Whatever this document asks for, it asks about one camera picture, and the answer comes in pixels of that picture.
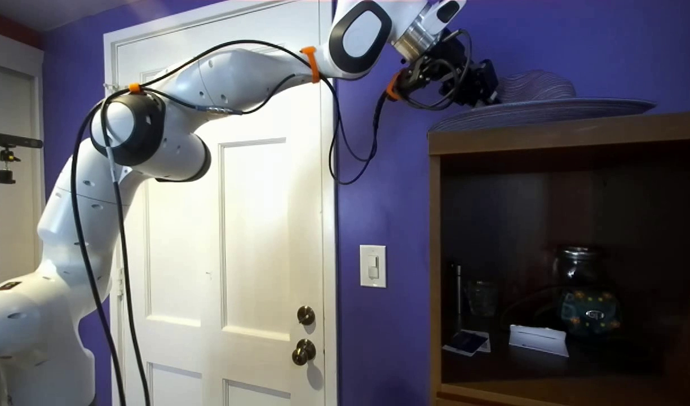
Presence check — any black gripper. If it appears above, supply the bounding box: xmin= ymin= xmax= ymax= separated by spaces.
xmin=402 ymin=45 xmax=503 ymax=109

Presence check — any purple wide-brim hat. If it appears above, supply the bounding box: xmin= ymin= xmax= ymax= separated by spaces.
xmin=433 ymin=70 xmax=656 ymax=135

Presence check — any white panel door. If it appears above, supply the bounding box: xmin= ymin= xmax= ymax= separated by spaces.
xmin=104 ymin=0 xmax=341 ymax=406

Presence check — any dark brass door knob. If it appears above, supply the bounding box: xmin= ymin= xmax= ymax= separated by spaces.
xmin=291 ymin=339 xmax=318 ymax=367

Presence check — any white closet door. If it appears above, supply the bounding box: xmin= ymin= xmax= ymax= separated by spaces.
xmin=0 ymin=30 xmax=47 ymax=292

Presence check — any brown wooden cabinet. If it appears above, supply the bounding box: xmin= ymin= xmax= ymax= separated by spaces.
xmin=428 ymin=110 xmax=690 ymax=406

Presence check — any clear drinking glass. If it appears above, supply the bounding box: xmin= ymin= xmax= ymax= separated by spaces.
xmin=465 ymin=279 xmax=499 ymax=335

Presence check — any glass jar with marbles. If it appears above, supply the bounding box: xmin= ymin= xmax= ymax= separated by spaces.
xmin=554 ymin=246 xmax=624 ymax=364

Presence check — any small flat dark device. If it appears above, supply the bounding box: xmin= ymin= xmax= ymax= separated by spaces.
xmin=441 ymin=330 xmax=492 ymax=360

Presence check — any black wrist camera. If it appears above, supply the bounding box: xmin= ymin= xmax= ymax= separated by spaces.
xmin=433 ymin=27 xmax=473 ymax=63

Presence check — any black looped gripper cable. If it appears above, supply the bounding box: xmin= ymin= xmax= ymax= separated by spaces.
xmin=328 ymin=70 xmax=400 ymax=187

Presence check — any white light switch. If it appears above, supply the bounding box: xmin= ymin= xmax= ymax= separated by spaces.
xmin=359 ymin=243 xmax=387 ymax=292

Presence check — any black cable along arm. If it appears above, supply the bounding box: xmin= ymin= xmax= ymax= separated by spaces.
xmin=69 ymin=38 xmax=341 ymax=406

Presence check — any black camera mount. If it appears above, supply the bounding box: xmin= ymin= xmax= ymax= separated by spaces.
xmin=0 ymin=129 xmax=46 ymax=187

